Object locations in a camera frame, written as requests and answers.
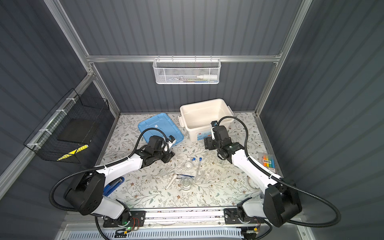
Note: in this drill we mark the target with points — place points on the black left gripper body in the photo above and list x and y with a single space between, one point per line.
165 157

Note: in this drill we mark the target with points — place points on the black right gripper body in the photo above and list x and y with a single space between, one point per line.
212 144

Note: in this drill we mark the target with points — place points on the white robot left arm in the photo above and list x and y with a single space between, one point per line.
86 191

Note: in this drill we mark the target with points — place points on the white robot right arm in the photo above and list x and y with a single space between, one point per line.
277 203

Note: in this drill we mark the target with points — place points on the blue plastic box lid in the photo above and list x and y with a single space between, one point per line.
164 123

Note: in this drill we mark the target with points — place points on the blue tweezers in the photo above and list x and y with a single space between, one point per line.
182 176

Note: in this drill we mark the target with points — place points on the white plastic storage box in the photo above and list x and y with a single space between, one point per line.
196 118

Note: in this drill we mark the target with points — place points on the clear glass flask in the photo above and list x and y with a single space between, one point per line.
186 183

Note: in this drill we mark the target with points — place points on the coloured marker set box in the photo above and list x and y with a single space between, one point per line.
267 161

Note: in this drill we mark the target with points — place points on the round tape roll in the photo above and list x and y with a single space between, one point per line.
251 184

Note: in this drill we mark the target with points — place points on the white bottle in basket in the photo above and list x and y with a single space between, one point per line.
210 78

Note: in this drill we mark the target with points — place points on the white wire mesh basket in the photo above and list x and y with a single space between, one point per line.
185 73

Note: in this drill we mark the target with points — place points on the black wire mesh basket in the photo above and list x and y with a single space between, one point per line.
70 130

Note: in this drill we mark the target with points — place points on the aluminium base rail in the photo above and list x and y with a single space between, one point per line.
166 218

